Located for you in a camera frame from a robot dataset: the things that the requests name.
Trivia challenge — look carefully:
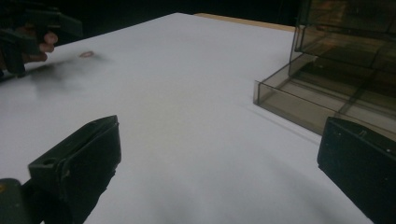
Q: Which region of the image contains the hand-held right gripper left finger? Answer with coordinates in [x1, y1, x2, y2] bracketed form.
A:
[27, 115, 122, 224]

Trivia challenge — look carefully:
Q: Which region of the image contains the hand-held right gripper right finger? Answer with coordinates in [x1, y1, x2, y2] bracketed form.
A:
[317, 116, 396, 224]

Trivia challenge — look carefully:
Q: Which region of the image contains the smoky transparent drawer organizer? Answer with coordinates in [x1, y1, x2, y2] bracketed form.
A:
[288, 0, 396, 104]

